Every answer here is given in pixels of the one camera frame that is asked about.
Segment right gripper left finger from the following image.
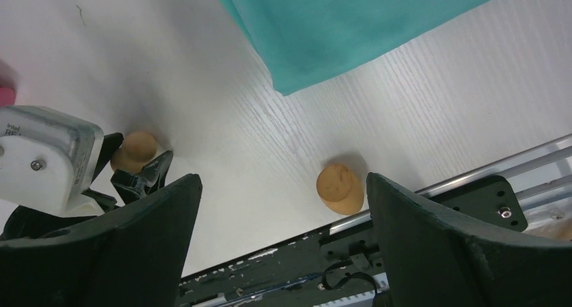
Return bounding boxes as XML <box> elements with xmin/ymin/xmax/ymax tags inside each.
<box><xmin>1</xmin><ymin>174</ymin><xmax>202</xmax><ymax>306</ymax></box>

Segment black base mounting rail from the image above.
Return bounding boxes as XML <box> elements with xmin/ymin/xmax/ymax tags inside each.
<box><xmin>175</xmin><ymin>136</ymin><xmax>571</xmax><ymax>306</ymax></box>

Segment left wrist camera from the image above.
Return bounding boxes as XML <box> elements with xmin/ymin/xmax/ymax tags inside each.
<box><xmin>1</xmin><ymin>105</ymin><xmax>104</xmax><ymax>217</ymax></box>

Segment black pink drawer organizer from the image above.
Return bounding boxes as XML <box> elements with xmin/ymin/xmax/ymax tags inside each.
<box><xmin>0</xmin><ymin>87</ymin><xmax>16</xmax><ymax>107</ymax></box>

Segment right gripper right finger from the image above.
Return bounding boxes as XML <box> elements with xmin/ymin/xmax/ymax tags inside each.
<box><xmin>366</xmin><ymin>173</ymin><xmax>571</xmax><ymax>306</ymax></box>

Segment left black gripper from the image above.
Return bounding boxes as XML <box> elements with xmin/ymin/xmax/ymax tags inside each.
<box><xmin>1</xmin><ymin>132</ymin><xmax>173</xmax><ymax>240</ymax></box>

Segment teardrop beige makeup sponge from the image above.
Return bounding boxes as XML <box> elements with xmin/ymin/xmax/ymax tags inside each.
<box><xmin>316</xmin><ymin>163</ymin><xmax>365</xmax><ymax>216</ymax></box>

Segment teal cloth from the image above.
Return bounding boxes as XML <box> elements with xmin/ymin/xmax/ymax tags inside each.
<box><xmin>219</xmin><ymin>0</ymin><xmax>491</xmax><ymax>96</ymax></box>

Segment gourd-shaped beige makeup sponge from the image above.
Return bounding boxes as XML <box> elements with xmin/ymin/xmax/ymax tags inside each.
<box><xmin>110</xmin><ymin>131</ymin><xmax>157</xmax><ymax>173</ymax></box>

